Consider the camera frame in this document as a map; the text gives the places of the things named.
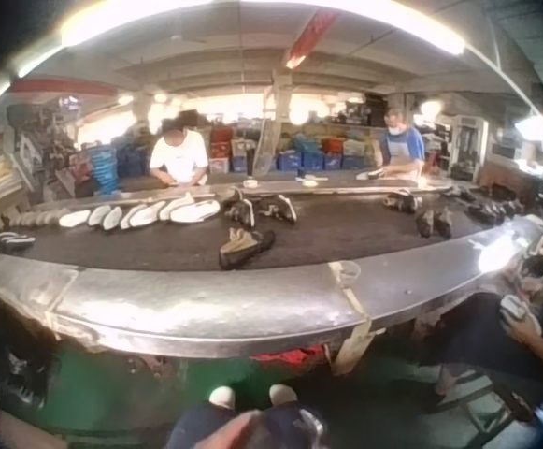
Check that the person's left hand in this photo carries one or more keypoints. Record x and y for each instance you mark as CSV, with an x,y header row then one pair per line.
x,y
233,432

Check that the person's legs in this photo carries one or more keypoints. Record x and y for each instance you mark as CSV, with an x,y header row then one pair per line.
x,y
233,421

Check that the red cloth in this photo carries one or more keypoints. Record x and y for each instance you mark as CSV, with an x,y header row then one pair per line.
x,y
290,356

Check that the metal conveyor belt table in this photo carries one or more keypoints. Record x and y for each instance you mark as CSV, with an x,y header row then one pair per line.
x,y
196,304

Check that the masking tape strip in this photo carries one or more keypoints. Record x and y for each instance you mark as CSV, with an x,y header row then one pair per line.
x,y
352,346

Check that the olive brown shoe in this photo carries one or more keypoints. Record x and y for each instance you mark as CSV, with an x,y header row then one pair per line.
x,y
245,248

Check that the clear plastic cup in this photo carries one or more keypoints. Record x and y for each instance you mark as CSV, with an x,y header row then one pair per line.
x,y
350,273

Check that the black shoe with white sole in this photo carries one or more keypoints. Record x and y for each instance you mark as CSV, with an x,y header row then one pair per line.
x,y
240,210
278,208

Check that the row of white shoe soles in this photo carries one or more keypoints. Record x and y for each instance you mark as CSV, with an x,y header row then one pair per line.
x,y
182,211

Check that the white tape roll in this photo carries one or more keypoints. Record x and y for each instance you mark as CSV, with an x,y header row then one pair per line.
x,y
251,183
310,183

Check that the metal stool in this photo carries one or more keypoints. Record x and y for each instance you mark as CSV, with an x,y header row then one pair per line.
x,y
481,397

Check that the dark grey shoe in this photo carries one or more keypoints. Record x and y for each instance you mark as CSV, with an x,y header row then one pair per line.
x,y
444,223
425,223

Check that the row of blue crates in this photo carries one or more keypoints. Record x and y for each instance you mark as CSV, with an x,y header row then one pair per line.
x,y
318,160

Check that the dark shoe with white trim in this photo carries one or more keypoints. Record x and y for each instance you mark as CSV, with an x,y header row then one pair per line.
x,y
402,201

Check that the white shoe sole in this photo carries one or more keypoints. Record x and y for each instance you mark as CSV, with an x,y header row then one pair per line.
x,y
369,175

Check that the stack of red crates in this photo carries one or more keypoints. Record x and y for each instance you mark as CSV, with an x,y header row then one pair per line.
x,y
220,140

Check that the stack of blue baskets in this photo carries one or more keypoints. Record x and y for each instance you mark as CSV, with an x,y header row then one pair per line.
x,y
104,169

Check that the pair of dark striped shoes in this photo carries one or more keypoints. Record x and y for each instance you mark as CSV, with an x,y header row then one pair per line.
x,y
9,242

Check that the hanging clear plastic sheet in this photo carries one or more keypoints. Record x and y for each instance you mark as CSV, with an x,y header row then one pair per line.
x,y
271,135

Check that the white and dark shoe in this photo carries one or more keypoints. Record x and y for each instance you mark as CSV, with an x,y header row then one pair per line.
x,y
518,315

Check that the heap of dark shoes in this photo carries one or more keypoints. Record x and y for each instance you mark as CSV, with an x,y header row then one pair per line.
x,y
486,206

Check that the cluttered storage shelf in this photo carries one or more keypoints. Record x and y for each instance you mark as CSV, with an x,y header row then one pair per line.
x,y
42,145

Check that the white cabinet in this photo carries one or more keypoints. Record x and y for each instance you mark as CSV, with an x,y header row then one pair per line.
x,y
467,147

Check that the red ceiling beam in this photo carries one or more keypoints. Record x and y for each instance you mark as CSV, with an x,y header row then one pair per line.
x,y
310,37

